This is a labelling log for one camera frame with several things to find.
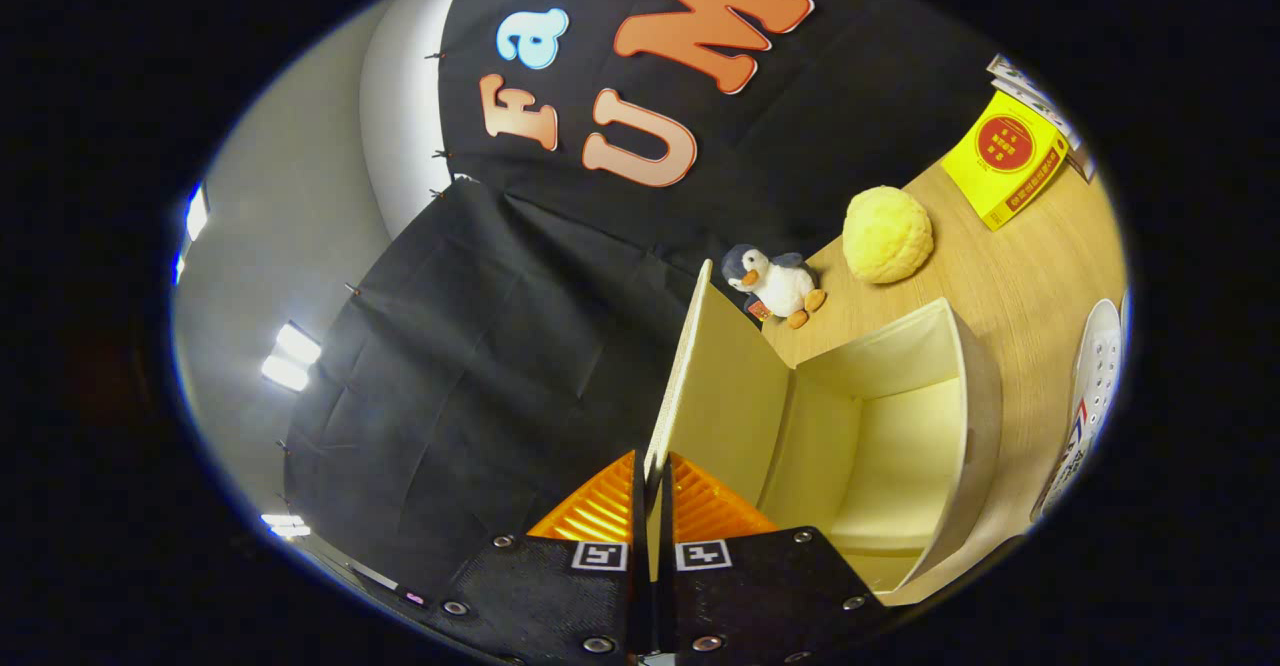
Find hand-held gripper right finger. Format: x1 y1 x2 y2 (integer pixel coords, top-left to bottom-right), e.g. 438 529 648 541
657 452 893 665

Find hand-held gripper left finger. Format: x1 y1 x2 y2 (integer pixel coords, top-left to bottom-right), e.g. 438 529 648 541
420 450 654 665

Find beige storage box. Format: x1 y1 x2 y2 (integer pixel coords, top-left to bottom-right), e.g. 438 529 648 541
645 259 1004 607

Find white canvas shoe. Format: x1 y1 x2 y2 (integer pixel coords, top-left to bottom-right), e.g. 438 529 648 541
1030 298 1126 522

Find black backdrop cloth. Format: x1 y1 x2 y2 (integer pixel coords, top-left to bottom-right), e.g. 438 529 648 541
285 0 1011 597

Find penguin plush toy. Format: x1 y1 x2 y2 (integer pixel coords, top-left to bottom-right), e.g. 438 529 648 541
721 243 829 331

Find yellow round plush bun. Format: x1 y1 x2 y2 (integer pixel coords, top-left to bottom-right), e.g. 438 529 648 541
842 186 935 285

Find yellow book with red circle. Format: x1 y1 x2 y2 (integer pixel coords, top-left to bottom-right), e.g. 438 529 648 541
940 89 1071 233

